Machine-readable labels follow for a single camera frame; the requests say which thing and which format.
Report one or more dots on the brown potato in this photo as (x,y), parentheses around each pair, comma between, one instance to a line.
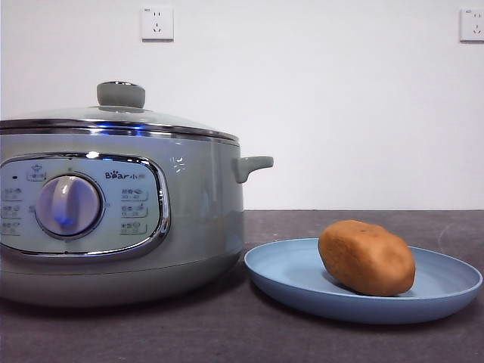
(367,261)

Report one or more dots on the glass lid with green knob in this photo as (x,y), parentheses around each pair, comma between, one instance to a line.
(121,94)

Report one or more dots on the blue round plate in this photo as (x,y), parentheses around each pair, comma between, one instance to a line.
(287,280)

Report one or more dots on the white wall socket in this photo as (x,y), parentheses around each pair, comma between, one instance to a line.
(157,23)
(472,25)

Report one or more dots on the pale green electric steamer pot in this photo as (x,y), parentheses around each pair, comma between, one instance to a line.
(196,227)

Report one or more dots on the white steamer dial knob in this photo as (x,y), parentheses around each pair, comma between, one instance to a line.
(68,208)

